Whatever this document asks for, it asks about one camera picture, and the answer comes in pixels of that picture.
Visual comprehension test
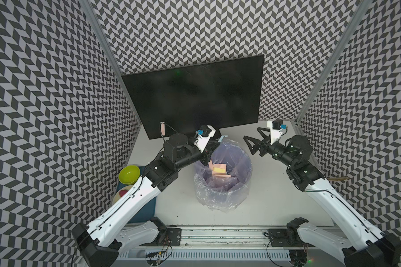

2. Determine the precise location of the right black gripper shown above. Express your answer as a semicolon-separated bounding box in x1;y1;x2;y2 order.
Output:
243;127;296;168

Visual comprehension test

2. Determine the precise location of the pink square sticky note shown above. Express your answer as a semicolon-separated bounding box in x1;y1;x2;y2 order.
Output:
213;164;227;171
212;173;231;178

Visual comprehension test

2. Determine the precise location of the yellow narrow sticky note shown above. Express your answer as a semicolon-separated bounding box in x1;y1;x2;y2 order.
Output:
213;168;227;174

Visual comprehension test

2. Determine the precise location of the blue narrow sticky note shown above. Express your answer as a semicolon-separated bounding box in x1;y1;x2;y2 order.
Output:
218;135;228;142

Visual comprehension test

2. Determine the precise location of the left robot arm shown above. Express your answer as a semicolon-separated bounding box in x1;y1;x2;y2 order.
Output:
71;133;221;267

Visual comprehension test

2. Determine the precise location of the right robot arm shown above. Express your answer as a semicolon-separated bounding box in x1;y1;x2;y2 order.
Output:
243;127;401;267

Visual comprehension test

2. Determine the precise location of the black computer monitor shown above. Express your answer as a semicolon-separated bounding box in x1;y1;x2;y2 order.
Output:
123;55;265;139

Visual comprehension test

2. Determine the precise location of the purple bin with plastic liner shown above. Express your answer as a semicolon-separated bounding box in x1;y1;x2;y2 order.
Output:
194;139;252;212

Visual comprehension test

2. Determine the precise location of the wooden stick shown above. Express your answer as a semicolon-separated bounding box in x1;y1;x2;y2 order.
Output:
327;177;350;181

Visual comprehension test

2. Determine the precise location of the cream plate with red item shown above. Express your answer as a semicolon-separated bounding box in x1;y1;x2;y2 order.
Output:
112;185;133;205

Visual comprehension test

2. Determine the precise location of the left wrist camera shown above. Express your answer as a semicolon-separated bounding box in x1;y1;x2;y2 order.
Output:
194;125;216;152

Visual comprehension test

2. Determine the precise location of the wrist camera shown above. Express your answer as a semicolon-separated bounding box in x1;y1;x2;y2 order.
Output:
267;119;287;145
194;125;216;152

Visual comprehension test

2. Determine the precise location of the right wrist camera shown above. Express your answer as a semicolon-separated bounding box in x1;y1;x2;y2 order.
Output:
267;119;287;145

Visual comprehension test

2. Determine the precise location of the aluminium mounting rail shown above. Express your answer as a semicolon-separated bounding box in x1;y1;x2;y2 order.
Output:
120;225;348;251

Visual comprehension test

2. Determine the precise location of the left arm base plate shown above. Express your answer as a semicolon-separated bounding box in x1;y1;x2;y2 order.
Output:
143;228;182;247

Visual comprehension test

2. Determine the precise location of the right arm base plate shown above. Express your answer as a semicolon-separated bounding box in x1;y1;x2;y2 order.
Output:
267;228;304;247

